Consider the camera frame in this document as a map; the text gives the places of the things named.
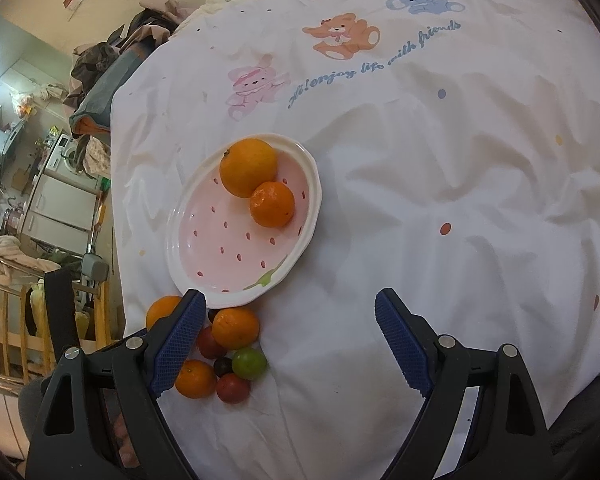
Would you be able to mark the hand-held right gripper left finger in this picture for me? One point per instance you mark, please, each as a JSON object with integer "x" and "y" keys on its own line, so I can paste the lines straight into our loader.
{"x": 180, "y": 345}

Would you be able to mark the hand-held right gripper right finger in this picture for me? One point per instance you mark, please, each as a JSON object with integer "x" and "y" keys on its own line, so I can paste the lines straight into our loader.
{"x": 400, "y": 342}

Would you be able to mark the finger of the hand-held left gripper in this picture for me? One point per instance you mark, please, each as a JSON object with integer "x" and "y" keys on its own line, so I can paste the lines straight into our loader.
{"x": 60, "y": 310}

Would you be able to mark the red tomato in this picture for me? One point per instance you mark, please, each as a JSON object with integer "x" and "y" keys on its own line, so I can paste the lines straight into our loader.
{"x": 233, "y": 390}
{"x": 209, "y": 344}

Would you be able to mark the small orange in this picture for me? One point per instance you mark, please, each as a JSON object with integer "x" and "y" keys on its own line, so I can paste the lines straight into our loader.
{"x": 236, "y": 327}
{"x": 196, "y": 380}

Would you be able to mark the dark purple plum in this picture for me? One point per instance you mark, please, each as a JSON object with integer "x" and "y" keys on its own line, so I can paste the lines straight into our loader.
{"x": 213, "y": 315}
{"x": 223, "y": 366}

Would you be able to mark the green grape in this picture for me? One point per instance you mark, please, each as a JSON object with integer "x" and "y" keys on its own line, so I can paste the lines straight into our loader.
{"x": 250, "y": 362}

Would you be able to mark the white plate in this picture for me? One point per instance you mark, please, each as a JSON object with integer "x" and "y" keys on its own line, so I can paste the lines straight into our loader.
{"x": 220, "y": 240}

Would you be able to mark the medium orange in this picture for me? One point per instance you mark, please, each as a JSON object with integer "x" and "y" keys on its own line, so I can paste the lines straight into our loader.
{"x": 272, "y": 205}

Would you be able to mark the large orange with stem mark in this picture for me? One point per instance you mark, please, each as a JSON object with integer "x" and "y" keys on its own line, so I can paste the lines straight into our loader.
{"x": 247, "y": 165}

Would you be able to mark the beige towel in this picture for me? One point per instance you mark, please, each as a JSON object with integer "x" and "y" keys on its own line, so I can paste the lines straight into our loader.
{"x": 4, "y": 255}

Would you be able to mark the silver pot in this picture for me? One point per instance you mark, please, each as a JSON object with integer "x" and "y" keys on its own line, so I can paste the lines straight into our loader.
{"x": 12, "y": 217}

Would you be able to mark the white cabinet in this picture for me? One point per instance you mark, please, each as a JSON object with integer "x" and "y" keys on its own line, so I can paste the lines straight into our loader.
{"x": 62, "y": 202}

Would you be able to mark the white washing machine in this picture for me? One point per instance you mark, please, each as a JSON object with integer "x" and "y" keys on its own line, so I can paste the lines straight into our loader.
{"x": 62, "y": 152}

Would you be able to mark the cream floral cloth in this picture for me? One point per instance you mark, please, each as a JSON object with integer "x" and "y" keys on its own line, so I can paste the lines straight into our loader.
{"x": 96, "y": 156}

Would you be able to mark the white printed blanket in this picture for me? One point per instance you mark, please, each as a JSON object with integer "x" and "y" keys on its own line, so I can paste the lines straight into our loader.
{"x": 430, "y": 160}

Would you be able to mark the person's grey pants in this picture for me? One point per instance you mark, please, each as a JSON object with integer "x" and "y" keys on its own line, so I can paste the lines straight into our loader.
{"x": 582, "y": 425}

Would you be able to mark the grey-blue pillow with orange side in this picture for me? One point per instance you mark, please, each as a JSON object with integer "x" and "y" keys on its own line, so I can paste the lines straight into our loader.
{"x": 102, "y": 92}

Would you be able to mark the pile of dark clothes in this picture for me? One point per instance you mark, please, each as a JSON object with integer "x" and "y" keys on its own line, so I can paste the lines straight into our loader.
{"x": 130, "y": 35}

